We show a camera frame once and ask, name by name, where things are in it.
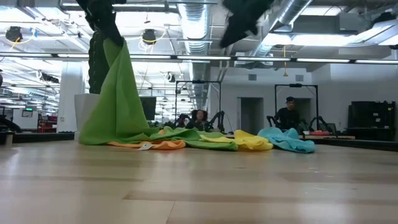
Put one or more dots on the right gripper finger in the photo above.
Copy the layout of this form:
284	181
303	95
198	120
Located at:
239	31

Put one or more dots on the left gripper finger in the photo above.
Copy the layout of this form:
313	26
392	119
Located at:
110	32

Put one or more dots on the yellow microfiber towel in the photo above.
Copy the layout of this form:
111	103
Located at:
252	141

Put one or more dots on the blue microfiber towel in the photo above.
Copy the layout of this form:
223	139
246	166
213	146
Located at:
289	141

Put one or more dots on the black background robot arm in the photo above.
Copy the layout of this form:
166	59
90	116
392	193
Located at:
182	119
272	121
217	119
320	123

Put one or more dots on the orange microfiber towel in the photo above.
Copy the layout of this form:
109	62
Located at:
164	145

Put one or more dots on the black ceiling device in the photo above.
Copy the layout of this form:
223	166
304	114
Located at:
14	33
149	36

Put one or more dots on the tall green cactus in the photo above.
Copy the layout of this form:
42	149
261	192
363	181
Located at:
94	71

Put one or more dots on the ceiling light strip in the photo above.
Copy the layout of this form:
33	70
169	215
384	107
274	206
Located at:
202	57

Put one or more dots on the black background monitor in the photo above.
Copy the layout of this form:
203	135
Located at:
148	107

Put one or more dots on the person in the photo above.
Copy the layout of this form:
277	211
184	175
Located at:
199	119
288	116

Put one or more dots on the red tool cabinet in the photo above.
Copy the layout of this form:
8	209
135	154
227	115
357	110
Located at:
46	123

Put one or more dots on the green exit sign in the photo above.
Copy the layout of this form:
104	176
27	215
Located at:
29	109

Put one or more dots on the red background cloth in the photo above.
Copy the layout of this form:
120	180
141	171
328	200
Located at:
320	133

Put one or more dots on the background wooden table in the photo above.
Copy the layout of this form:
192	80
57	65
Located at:
339	137

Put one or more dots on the black storage cabinet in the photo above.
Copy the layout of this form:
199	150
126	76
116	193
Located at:
371	119

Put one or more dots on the smooth silver ventilation duct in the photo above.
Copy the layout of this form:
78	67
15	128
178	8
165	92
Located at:
289	12

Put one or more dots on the ribbed silver ventilation duct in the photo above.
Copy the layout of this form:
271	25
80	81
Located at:
194	25

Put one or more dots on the grey wall vent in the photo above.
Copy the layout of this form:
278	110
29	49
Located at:
252	77
299	78

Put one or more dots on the black gantry frame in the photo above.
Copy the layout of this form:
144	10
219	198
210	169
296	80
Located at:
199	81
295	85

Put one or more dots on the small grey post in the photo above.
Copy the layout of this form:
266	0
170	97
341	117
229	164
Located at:
9	138

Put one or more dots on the black aluminium table frame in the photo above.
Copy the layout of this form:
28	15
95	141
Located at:
357	143

